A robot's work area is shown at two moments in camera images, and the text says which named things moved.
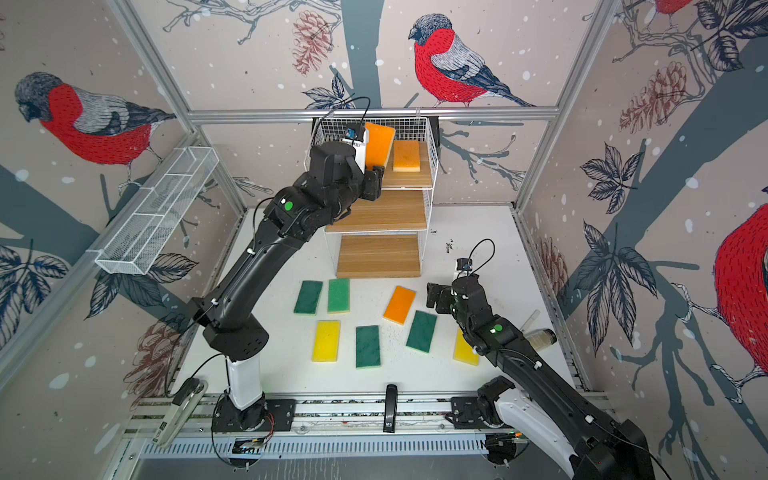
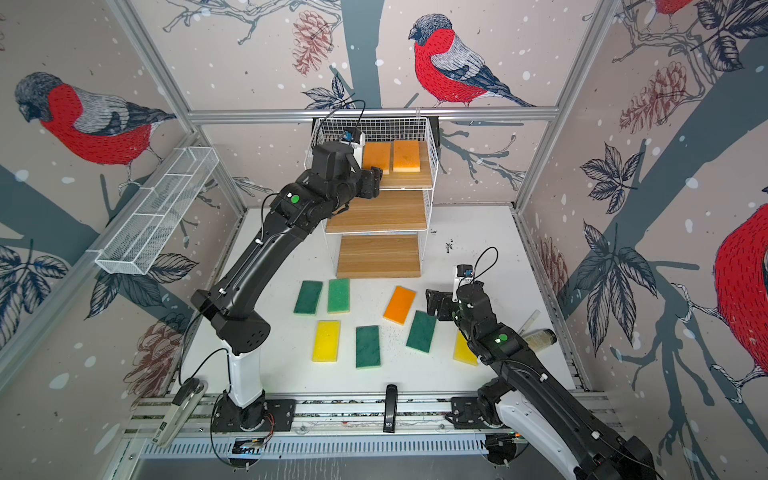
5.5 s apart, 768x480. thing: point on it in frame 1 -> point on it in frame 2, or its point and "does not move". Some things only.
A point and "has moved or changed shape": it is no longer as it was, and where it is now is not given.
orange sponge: [378, 147] has moved or changed shape
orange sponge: [406, 155] does not move
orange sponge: [399, 305] does not move
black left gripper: [373, 183] does not move
